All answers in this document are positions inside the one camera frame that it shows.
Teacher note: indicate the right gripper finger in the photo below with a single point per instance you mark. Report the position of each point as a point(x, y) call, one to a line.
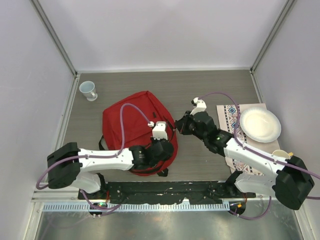
point(184, 119)
point(182, 128)

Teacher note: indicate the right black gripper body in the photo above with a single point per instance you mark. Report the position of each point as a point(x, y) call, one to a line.
point(194, 130)

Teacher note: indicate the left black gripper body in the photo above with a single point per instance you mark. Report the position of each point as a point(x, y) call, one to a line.
point(155, 141)

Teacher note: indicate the red backpack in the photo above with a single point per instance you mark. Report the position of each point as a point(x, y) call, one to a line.
point(136, 129)

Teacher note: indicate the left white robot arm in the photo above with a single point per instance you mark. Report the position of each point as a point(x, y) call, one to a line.
point(81, 168)

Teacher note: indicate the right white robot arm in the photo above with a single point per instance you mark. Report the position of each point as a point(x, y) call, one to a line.
point(287, 180)

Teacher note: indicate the patterned cloth placemat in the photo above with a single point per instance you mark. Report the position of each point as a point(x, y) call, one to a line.
point(227, 116)

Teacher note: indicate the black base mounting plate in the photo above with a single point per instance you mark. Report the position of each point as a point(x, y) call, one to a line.
point(168, 192)

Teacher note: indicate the white paper plate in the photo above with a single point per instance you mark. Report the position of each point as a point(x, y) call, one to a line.
point(260, 124)

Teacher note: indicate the cream yellow mug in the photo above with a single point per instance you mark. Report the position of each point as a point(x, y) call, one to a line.
point(282, 153)

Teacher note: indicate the translucent plastic cup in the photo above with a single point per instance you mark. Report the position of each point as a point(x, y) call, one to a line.
point(88, 89)

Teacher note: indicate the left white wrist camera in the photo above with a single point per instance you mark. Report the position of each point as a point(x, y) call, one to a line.
point(158, 130)

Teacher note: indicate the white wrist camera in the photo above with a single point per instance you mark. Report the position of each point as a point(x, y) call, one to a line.
point(158, 130)
point(199, 105)

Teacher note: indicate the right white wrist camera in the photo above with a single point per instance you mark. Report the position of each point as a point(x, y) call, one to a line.
point(199, 105)

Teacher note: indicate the slotted cable duct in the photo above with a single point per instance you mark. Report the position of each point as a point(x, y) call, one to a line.
point(182, 207)

